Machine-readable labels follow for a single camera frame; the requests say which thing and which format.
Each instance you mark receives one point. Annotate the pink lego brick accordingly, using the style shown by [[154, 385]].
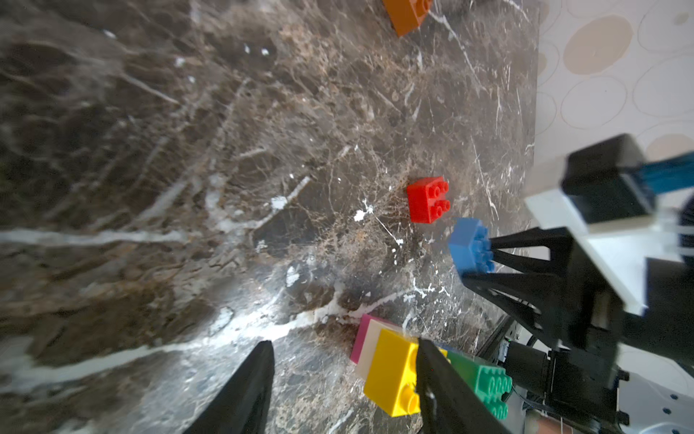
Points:
[[364, 324]]

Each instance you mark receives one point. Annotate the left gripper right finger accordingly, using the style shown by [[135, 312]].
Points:
[[447, 403]]

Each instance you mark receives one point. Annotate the yellow lego brick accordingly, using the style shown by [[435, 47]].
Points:
[[392, 378]]

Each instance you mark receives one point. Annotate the orange lego brick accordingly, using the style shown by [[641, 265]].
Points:
[[407, 15]]

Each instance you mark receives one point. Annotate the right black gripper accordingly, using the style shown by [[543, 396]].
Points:
[[591, 304]]

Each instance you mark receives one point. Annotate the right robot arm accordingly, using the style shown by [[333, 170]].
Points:
[[547, 284]]

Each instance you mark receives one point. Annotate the red lego brick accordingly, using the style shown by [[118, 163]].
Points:
[[427, 199]]

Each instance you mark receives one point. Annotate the green lego brick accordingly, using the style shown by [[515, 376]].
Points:
[[488, 382]]

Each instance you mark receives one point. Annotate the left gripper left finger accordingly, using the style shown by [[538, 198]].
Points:
[[242, 406]]

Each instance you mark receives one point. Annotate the long blue lego brick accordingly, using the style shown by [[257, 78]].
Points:
[[470, 247]]

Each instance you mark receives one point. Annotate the white lego brick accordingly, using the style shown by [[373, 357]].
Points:
[[362, 368]]

